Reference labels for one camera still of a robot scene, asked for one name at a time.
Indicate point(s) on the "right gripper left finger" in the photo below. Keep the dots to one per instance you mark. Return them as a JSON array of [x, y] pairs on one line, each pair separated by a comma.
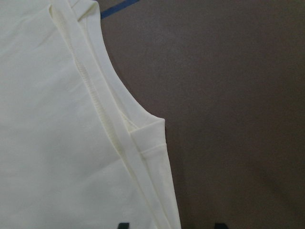
[[123, 226]]

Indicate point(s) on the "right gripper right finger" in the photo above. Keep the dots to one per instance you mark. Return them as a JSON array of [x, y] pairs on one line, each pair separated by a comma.
[[220, 226]]

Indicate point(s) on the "cream long-sleeve cat shirt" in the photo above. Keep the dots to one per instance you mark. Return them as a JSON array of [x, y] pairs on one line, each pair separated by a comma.
[[77, 151]]

